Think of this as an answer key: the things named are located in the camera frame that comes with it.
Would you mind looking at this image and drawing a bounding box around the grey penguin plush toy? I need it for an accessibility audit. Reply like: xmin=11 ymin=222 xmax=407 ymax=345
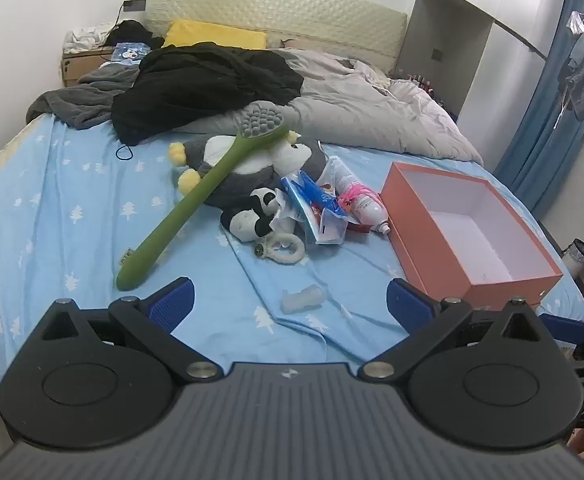
xmin=168 ymin=132 xmax=329 ymax=208

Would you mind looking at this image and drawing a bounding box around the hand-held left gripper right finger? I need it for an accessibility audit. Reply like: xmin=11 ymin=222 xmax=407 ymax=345
xmin=359 ymin=277 xmax=543 ymax=381

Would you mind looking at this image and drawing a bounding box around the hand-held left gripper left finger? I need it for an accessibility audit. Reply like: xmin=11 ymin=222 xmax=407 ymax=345
xmin=37 ymin=276 xmax=223 ymax=381

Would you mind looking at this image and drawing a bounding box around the dark grey blanket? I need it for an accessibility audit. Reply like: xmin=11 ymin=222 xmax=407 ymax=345
xmin=26 ymin=67 xmax=143 ymax=131

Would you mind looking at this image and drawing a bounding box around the small clear plastic piece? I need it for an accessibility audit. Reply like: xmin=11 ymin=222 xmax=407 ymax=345
xmin=280 ymin=284 xmax=323 ymax=314

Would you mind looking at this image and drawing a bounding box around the blue curtain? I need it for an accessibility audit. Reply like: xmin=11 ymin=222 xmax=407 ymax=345
xmin=492 ymin=0 xmax=584 ymax=216

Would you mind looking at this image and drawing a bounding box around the orange cardboard box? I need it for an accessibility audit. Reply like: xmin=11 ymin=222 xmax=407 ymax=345
xmin=379 ymin=161 xmax=564 ymax=311

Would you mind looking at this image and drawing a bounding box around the brown cardboard box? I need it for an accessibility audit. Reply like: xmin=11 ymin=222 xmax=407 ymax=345
xmin=61 ymin=47 xmax=118 ymax=88

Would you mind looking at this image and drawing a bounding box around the light grey duvet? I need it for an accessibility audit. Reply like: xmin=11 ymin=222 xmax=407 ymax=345
xmin=172 ymin=47 xmax=484 ymax=161

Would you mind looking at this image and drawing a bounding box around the yellow pillow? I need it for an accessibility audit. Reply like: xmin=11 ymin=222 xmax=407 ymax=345
xmin=161 ymin=19 xmax=269 ymax=51

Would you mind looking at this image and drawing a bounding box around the black jacket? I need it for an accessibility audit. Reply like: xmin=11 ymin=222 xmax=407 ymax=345
xmin=111 ymin=44 xmax=305 ymax=146

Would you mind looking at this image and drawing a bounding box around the white crumpled cloth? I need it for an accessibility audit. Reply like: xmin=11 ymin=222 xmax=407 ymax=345
xmin=63 ymin=22 xmax=120 ymax=56

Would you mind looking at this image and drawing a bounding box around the white wardrobe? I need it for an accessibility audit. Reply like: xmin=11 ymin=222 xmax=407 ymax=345
xmin=394 ymin=0 xmax=568 ymax=126

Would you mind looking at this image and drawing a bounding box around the green long-handled massage brush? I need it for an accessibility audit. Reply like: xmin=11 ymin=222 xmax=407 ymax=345
xmin=116 ymin=101 xmax=290 ymax=292

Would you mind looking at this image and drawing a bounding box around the black bag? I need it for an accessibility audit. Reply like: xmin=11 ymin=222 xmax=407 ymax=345
xmin=107 ymin=20 xmax=165 ymax=51

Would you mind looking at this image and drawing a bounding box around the white spray bottle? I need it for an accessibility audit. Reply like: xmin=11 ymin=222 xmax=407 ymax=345
xmin=329 ymin=157 xmax=392 ymax=235

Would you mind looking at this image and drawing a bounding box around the colourful small items row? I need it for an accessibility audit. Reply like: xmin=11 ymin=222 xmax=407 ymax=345
xmin=407 ymin=74 xmax=443 ymax=101

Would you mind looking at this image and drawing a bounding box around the black and white panda plush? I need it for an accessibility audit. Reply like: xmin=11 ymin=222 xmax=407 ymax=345
xmin=220 ymin=187 xmax=285 ymax=243

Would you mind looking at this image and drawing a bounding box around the cream padded headboard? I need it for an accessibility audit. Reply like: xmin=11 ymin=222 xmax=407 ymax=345
xmin=144 ymin=0 xmax=408 ymax=58

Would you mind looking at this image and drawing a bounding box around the white ring toy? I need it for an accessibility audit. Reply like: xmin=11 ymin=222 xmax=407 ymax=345
xmin=254 ymin=230 xmax=306 ymax=266

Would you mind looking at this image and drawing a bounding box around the blue printed bed sheet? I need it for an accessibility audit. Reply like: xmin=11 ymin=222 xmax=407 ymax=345
xmin=0 ymin=110 xmax=584 ymax=391

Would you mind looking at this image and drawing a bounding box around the blue snack packet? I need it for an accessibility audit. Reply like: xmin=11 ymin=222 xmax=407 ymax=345
xmin=280 ymin=172 xmax=345 ymax=221

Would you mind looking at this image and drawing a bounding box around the white trash bin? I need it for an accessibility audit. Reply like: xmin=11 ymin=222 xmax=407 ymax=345
xmin=563 ymin=239 xmax=584 ymax=277

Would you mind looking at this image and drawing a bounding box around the pink hair tie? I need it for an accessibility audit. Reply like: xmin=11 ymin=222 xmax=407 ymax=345
xmin=339 ymin=184 xmax=375 ymax=206

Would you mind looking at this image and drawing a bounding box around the blue cartoon packet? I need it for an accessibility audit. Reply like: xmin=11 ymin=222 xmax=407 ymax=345
xmin=112 ymin=42 xmax=150 ymax=63

